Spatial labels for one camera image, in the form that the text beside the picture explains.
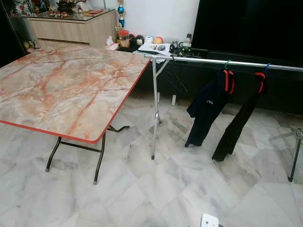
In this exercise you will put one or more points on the dark glass display cabinet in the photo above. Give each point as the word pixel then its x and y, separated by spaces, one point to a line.
pixel 9 28

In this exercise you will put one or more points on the red-lidded jar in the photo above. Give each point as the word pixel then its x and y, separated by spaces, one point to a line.
pixel 124 40

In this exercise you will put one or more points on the black green gadget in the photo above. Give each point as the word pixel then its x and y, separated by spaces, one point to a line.
pixel 176 47

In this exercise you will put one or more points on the light wooden sideboard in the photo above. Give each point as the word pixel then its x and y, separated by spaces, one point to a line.
pixel 66 29

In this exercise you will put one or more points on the white plastic bag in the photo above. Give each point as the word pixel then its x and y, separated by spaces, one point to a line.
pixel 111 44

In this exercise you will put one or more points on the red tray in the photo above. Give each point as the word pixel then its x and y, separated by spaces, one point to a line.
pixel 95 12

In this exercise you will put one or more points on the orange ball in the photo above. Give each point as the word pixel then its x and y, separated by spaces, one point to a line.
pixel 158 40

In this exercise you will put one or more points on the green plastic hanger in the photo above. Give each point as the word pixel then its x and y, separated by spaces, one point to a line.
pixel 227 63

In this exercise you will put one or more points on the clear plastic bottle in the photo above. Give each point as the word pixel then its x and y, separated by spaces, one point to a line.
pixel 188 41

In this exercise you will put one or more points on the white figurine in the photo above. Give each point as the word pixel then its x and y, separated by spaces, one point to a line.
pixel 83 4

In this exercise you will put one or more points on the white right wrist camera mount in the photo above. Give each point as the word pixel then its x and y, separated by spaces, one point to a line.
pixel 209 221

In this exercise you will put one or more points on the dark teapot ornament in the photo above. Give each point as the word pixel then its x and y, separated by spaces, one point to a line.
pixel 65 6

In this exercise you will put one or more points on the white printed paper sheet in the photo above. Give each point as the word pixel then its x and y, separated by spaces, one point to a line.
pixel 154 48

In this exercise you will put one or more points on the large black television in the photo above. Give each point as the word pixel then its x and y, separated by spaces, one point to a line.
pixel 246 28

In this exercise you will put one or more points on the black TV console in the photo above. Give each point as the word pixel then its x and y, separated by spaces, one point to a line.
pixel 284 92

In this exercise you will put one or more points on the black shirt with red collar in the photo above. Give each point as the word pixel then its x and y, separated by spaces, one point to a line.
pixel 236 127

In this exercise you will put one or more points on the navy shirt with red collar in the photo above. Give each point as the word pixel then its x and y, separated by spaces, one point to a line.
pixel 206 104

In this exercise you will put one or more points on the marble-top folding table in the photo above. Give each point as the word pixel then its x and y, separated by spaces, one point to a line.
pixel 71 90

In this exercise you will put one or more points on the blue and gold trophy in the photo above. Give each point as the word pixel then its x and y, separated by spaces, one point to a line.
pixel 120 9

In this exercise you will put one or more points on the silver metal clothes rack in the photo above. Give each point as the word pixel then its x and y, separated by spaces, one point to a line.
pixel 155 94

